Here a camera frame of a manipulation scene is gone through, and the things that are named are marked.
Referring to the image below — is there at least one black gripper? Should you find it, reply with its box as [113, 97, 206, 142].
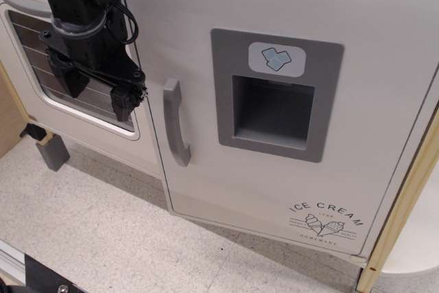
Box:
[39, 7, 147, 122]

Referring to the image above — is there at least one white toy fridge door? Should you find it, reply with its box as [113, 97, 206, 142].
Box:
[128, 0, 438, 265]

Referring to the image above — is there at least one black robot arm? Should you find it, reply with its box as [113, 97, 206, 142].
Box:
[39, 0, 146, 122]

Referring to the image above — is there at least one white toy oven door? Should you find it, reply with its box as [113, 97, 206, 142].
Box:
[1, 0, 161, 177]

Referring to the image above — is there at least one grey toy kitchen leg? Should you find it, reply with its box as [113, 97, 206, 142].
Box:
[36, 135, 70, 172]

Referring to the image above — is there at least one brown cardboard panel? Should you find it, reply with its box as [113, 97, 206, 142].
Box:
[1, 63, 29, 157]

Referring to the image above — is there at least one grey ice dispenser panel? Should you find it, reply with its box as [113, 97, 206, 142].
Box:
[211, 28, 344, 163]

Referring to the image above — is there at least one grey fridge door handle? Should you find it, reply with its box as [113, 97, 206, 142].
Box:
[163, 78, 191, 167]

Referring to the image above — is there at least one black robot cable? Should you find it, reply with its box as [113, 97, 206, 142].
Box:
[108, 0, 149, 98]

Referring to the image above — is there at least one grey oven door handle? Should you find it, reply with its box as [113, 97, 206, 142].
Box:
[3, 0, 52, 19]

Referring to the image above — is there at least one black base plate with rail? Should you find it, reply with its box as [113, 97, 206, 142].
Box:
[0, 239, 124, 293]

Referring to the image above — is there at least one cream wooden frame post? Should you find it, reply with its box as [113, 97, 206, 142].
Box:
[355, 109, 438, 292]

